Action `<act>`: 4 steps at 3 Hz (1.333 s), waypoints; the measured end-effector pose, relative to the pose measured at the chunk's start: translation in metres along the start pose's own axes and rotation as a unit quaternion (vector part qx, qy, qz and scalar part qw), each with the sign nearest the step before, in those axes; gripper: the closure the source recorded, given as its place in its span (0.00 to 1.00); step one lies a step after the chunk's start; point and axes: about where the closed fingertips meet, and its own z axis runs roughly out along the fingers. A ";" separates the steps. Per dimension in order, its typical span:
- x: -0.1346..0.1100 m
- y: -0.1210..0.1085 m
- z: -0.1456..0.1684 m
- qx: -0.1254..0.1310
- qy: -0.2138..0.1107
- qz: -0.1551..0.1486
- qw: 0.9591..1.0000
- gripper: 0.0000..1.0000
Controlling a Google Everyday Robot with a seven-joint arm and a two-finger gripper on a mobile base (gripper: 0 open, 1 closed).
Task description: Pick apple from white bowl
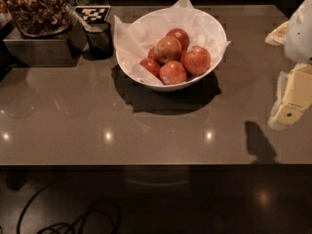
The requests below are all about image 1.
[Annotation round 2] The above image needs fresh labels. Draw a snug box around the red apple top centre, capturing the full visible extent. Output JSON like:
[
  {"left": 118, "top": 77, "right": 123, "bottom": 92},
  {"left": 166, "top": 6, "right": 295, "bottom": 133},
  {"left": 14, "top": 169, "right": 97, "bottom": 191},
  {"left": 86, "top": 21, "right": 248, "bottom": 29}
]
[{"left": 154, "top": 36, "right": 181, "bottom": 64}]

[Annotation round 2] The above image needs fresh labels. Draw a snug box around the red apple right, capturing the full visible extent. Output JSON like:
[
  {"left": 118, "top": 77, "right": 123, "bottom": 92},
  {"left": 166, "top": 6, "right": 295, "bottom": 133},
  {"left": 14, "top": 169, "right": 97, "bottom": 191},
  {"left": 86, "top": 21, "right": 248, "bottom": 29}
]
[{"left": 182, "top": 46, "right": 212, "bottom": 76}]

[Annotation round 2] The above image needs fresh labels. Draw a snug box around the red apple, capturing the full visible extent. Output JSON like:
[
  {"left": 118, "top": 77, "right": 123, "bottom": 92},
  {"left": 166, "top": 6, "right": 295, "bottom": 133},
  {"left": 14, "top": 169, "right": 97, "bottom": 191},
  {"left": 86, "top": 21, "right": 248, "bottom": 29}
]
[
  {"left": 139, "top": 58, "right": 161, "bottom": 78},
  {"left": 159, "top": 60, "right": 187, "bottom": 85},
  {"left": 154, "top": 36, "right": 181, "bottom": 64},
  {"left": 167, "top": 28, "right": 190, "bottom": 50},
  {"left": 182, "top": 46, "right": 212, "bottom": 76}
]

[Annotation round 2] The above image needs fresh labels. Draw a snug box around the red apple left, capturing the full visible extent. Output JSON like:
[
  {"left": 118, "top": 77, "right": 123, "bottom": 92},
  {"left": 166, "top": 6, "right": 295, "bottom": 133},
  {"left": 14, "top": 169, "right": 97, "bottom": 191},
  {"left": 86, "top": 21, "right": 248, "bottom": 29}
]
[{"left": 139, "top": 58, "right": 161, "bottom": 78}]

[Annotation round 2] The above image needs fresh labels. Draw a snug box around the white spoon in cup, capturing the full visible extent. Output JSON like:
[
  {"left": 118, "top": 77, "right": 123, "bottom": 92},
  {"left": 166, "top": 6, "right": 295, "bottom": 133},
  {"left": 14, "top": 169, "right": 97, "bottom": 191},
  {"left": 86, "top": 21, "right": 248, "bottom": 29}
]
[{"left": 65, "top": 4, "right": 96, "bottom": 32}]

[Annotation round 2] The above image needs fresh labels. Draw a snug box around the black white marker tag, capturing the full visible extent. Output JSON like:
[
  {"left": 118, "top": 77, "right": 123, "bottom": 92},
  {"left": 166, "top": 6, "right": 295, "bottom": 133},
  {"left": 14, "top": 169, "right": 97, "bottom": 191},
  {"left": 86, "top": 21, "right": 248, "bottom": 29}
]
[{"left": 75, "top": 5, "right": 111, "bottom": 22}]

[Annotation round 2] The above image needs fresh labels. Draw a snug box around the red apple front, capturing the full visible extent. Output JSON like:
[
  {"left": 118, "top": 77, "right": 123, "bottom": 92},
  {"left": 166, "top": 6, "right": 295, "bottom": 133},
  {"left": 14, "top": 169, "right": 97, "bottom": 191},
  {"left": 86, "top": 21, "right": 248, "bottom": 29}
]
[{"left": 159, "top": 60, "right": 187, "bottom": 85}]

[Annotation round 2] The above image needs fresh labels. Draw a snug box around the white paper liner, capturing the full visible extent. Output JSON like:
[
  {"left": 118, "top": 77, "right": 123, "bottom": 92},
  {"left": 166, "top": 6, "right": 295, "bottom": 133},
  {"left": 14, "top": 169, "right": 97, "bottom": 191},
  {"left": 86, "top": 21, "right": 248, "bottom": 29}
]
[{"left": 114, "top": 0, "right": 229, "bottom": 92}]

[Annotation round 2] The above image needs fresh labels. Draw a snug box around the red apple hidden middle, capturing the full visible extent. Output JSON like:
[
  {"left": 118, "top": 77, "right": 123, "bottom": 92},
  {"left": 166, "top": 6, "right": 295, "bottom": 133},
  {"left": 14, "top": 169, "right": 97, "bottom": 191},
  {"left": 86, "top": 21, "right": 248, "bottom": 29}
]
[{"left": 147, "top": 47, "right": 157, "bottom": 61}]

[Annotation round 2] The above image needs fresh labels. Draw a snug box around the red apple back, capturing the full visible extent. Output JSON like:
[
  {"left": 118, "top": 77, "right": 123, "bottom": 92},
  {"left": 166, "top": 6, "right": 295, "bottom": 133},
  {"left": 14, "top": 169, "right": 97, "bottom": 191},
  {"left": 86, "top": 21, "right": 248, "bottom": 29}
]
[{"left": 167, "top": 28, "right": 190, "bottom": 50}]

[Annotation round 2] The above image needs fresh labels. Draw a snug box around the glass jar of nuts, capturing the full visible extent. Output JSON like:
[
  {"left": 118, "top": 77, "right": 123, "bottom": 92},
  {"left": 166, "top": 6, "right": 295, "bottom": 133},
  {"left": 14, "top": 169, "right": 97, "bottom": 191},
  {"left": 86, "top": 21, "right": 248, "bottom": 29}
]
[{"left": 2, "top": 0, "right": 70, "bottom": 38}]

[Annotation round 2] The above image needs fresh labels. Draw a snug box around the black mesh cup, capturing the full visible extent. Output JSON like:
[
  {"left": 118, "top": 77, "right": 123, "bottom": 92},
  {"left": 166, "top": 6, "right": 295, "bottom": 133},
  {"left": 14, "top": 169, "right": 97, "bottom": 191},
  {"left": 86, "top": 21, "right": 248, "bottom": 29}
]
[{"left": 84, "top": 21, "right": 114, "bottom": 59}]

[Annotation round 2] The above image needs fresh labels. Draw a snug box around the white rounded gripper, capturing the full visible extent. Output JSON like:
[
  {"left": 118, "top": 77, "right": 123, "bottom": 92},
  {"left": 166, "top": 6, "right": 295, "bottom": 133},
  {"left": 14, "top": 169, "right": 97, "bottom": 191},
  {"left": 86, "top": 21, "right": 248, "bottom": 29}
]
[{"left": 265, "top": 0, "right": 312, "bottom": 130}]

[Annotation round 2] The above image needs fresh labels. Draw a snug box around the grey metal box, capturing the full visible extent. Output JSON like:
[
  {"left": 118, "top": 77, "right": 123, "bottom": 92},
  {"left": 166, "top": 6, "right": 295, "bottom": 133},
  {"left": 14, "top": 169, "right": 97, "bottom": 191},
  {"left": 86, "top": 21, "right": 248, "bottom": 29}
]
[{"left": 4, "top": 19, "right": 87, "bottom": 67}]

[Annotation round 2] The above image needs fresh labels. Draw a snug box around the black cable on floor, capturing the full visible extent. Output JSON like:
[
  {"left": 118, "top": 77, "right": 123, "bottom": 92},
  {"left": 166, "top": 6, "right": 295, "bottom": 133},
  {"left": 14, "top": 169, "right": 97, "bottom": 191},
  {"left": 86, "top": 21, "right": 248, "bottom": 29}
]
[{"left": 16, "top": 182, "right": 121, "bottom": 234}]

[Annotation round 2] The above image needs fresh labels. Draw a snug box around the white bowl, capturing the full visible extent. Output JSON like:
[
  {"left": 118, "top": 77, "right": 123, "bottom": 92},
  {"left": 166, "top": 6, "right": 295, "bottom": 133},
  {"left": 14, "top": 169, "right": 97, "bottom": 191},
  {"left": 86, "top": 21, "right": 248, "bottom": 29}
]
[{"left": 114, "top": 7, "right": 228, "bottom": 92}]

